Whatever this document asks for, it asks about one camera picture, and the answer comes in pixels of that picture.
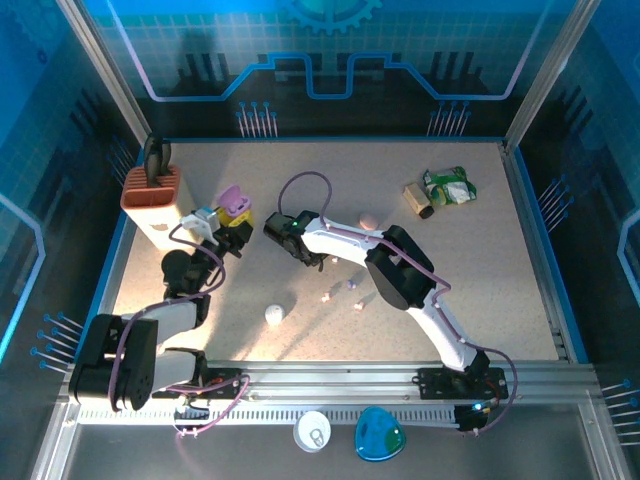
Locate cream knife block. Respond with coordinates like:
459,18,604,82
119,164,197,251

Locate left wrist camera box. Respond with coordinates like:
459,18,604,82
180,205,221,246

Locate tan block with black cap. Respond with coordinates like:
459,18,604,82
402,182,435,220

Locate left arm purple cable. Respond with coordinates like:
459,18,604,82
110,223,250,440

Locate green snack packet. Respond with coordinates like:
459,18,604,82
422,165,478,207

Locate blue triangular plastic object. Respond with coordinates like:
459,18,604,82
353,405,407,464

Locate short aluminium side rail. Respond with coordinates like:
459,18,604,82
501,141,571,364

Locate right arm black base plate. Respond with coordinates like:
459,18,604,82
417,367,509,401

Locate aluminium frame post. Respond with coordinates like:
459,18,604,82
503,0,602,151
55,0,154,151

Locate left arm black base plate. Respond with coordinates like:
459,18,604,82
149,367,241,401

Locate black scissors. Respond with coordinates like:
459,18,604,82
143,133,174,189

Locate white slotted cable duct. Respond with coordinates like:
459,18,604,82
77,407,464,427

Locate white round can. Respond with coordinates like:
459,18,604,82
293,410,334,454

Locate black electronics box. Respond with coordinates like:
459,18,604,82
453,401,494,434

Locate purple earbud case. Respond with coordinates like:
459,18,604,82
218,184,252,216

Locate long aluminium mounting rail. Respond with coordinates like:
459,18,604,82
55,360,604,407

